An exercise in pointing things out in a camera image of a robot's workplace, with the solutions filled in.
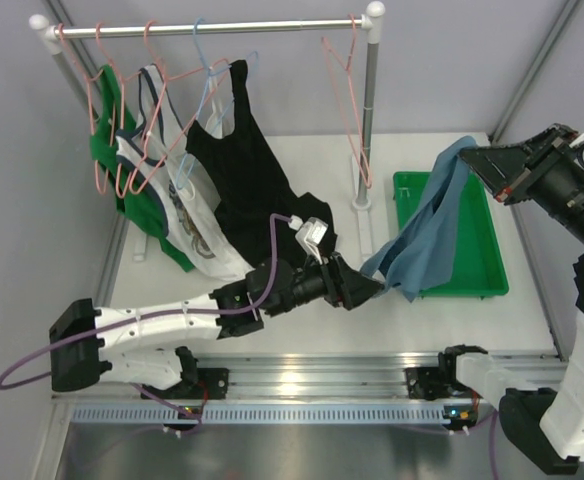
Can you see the perforated cable duct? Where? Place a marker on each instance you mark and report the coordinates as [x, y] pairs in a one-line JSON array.
[[273, 414]]

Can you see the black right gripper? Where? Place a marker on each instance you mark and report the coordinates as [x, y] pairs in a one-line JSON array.
[[500, 165]]

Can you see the black tank top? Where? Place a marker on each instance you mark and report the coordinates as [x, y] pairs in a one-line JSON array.
[[250, 181]]

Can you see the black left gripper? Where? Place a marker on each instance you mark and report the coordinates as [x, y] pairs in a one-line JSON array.
[[333, 282]]

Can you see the green plastic tray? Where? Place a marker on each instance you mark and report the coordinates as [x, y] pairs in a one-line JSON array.
[[478, 269]]

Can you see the white printed tank top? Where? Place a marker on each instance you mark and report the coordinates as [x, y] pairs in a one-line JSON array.
[[193, 226]]

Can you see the aluminium rail base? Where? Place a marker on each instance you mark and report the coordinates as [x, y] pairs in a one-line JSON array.
[[306, 378]]

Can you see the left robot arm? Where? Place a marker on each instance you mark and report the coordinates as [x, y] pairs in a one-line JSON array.
[[148, 346]]

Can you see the white garment rack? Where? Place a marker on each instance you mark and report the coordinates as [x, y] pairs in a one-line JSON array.
[[71, 62]]

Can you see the pink empty hanger right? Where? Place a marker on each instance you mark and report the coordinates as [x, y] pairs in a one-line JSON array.
[[351, 120]]

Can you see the green tank top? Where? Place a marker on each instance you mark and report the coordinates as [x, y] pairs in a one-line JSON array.
[[146, 209]]

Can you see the blue wire hanger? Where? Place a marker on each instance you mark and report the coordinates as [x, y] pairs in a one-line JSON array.
[[218, 109]]

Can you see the blue tank top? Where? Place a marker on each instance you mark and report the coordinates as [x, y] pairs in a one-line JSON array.
[[422, 255]]

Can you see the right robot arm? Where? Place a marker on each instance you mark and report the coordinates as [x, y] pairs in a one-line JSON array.
[[546, 425]]

